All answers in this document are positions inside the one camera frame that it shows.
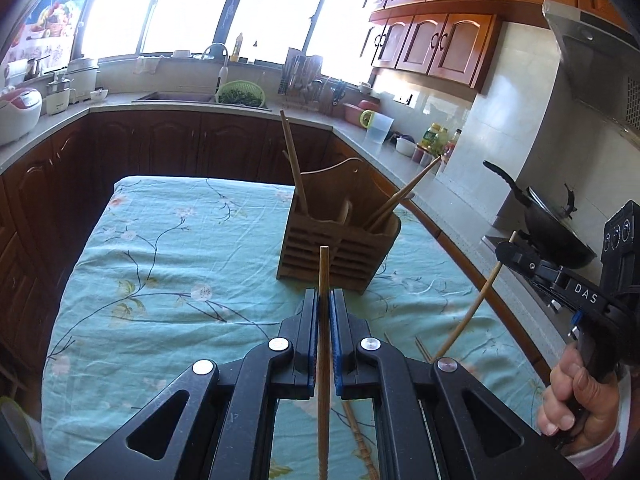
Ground wooden slatted utensil holder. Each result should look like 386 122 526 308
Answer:
276 157 402 295

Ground large white cooker pot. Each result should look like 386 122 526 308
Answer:
65 57 101 104

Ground kitchen sink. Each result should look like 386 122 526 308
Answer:
132 91 274 111

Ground person's right forearm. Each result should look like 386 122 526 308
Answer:
562 427 633 473

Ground person's right hand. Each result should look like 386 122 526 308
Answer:
537 345 623 453

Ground green colander with vegetables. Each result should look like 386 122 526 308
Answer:
216 81 266 109

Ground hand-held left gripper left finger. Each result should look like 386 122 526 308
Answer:
65 287 321 480

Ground wooden upper cabinets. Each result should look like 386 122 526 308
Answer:
362 0 632 94

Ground chrome sink faucet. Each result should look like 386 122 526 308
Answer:
202 42 231 97

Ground large kitchen window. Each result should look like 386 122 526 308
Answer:
79 0 382 87

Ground carved-end wooden chopstick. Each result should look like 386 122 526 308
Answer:
342 402 380 480

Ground clear measuring pitcher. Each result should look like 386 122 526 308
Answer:
365 112 395 145

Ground steel range hood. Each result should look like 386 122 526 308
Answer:
542 0 640 134

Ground black wok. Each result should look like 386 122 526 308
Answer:
482 160 599 270

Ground row of spice jars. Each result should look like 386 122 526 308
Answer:
412 145 441 167

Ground white pink rice cooker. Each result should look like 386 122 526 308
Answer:
0 87 44 147

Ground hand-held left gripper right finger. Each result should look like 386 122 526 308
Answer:
327 287 581 480

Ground yellow cooking oil bottle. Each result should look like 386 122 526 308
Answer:
422 123 449 156

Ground knife and utensil rack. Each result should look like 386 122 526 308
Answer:
279 47 324 107

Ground wok lid with handle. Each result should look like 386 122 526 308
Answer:
527 182 581 221

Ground teal floral tablecloth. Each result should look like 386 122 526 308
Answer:
42 175 548 480

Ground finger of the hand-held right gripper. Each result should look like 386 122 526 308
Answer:
495 231 543 275

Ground tropical fruit wall poster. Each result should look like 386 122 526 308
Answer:
9 0 104 62

